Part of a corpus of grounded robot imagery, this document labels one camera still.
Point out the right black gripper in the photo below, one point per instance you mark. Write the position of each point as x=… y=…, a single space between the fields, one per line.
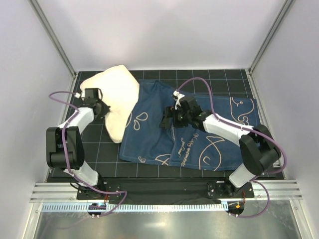
x=171 y=117

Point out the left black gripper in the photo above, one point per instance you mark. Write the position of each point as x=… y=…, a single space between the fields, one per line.
x=103 y=110

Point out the cream white pillow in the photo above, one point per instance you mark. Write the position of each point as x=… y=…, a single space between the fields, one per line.
x=120 y=92

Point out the dark blue embroidered pillowcase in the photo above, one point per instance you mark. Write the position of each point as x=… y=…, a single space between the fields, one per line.
x=146 y=142

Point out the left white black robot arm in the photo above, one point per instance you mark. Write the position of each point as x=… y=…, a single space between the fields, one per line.
x=64 y=146

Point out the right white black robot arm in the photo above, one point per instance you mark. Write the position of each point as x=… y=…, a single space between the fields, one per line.
x=258 y=148

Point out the black grid mat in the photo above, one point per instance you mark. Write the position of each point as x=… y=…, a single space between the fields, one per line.
x=102 y=153

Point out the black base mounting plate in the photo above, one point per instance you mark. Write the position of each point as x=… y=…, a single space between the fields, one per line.
x=165 y=190

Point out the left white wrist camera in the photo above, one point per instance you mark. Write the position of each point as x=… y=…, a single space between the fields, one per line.
x=90 y=95

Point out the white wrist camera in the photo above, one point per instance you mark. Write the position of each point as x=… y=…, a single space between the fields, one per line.
x=90 y=95
x=177 y=96

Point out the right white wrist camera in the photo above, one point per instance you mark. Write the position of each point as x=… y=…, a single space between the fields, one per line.
x=177 y=96

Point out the left aluminium corner post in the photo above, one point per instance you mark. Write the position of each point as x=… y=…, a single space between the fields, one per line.
x=52 y=36

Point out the aluminium corner post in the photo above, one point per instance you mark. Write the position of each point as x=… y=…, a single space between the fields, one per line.
x=52 y=36
x=284 y=10

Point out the slotted cable duct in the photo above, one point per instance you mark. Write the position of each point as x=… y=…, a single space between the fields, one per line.
x=103 y=208

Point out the aluminium front rail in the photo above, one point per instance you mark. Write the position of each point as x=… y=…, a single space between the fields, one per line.
x=277 y=190

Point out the right aluminium corner post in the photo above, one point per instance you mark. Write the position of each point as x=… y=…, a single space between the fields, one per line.
x=284 y=10

